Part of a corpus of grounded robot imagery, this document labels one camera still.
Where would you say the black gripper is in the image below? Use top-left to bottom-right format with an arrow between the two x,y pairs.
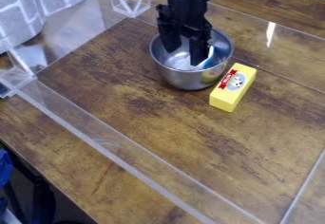
157,0 -> 211,66

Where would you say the white and blue toy fish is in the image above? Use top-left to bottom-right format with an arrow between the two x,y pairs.
165,47 -> 214,71

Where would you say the silver metal pot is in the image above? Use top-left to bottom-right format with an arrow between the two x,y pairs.
150,28 -> 234,90

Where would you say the blue object at edge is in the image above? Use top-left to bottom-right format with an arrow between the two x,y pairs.
0,149 -> 12,219

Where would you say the clear acrylic barrier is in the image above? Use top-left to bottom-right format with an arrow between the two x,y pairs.
0,0 -> 325,224

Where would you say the yellow butter block toy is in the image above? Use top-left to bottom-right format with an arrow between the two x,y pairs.
210,63 -> 257,112

